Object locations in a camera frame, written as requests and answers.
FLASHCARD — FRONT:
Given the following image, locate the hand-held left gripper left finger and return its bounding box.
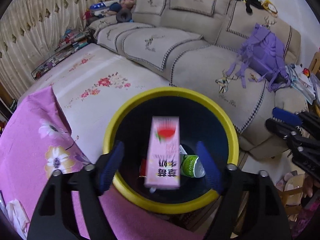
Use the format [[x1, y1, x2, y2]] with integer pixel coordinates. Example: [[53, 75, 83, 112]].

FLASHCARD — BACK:
[[27, 141, 125, 240]]

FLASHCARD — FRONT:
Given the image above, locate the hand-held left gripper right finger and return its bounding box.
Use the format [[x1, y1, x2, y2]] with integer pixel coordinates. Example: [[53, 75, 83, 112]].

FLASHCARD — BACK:
[[196, 141, 293, 240]]

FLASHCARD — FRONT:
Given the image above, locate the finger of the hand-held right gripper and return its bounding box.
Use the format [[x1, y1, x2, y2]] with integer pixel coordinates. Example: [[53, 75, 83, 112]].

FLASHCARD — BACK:
[[265, 118, 320, 178], [272, 107, 320, 130]]

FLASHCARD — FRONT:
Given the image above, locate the green label can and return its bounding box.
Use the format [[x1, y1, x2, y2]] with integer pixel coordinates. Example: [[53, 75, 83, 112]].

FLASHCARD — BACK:
[[180, 154, 206, 178]]

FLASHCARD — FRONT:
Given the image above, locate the red wrapper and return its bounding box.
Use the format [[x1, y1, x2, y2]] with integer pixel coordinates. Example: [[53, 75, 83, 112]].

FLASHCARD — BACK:
[[140, 159, 149, 177]]

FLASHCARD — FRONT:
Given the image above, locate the pink milk carton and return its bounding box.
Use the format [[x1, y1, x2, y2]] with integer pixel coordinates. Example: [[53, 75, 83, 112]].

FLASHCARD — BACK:
[[144, 116, 181, 189]]

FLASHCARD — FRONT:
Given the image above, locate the black trash can yellow rim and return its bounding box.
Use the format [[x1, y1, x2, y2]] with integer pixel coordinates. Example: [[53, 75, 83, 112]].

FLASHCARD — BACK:
[[103, 87, 239, 214]]

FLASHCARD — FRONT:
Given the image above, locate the pile of papers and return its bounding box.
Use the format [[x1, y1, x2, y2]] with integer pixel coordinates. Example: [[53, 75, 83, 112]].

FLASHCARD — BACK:
[[285, 64, 320, 100]]

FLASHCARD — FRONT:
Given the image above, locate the purple backpack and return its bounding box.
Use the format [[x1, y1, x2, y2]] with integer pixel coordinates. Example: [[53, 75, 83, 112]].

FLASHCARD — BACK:
[[226, 23, 292, 92]]

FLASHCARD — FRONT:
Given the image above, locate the purple floral tablecloth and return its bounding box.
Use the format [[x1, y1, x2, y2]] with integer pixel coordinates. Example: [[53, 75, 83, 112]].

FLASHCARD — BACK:
[[0, 85, 200, 240]]

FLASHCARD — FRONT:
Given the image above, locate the beige sofa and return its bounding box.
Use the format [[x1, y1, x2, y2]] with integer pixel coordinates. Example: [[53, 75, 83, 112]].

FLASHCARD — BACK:
[[89, 0, 309, 160]]

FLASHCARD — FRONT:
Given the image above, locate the white crumpled tissue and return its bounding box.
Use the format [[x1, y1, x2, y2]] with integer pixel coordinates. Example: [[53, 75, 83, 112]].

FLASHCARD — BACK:
[[5, 199, 28, 238]]

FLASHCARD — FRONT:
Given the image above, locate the black yellow plush toy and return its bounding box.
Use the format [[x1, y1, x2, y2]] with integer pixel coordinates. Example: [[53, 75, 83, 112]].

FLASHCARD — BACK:
[[229, 0, 278, 17]]

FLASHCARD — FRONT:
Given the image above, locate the row of books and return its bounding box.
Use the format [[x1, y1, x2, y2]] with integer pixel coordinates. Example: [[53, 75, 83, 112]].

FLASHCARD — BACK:
[[31, 27, 92, 80]]

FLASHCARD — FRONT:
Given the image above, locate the dark round neck pillow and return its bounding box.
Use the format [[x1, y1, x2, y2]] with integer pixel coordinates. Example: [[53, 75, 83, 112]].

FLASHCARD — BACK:
[[116, 9, 132, 23]]

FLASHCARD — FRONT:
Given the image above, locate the cream patterned curtain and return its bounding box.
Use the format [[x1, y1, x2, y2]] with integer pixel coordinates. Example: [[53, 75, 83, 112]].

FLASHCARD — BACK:
[[0, 0, 112, 98]]

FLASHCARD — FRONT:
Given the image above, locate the blue star print pillow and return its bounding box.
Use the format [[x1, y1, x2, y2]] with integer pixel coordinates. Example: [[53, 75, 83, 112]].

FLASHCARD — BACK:
[[89, 1, 110, 12]]

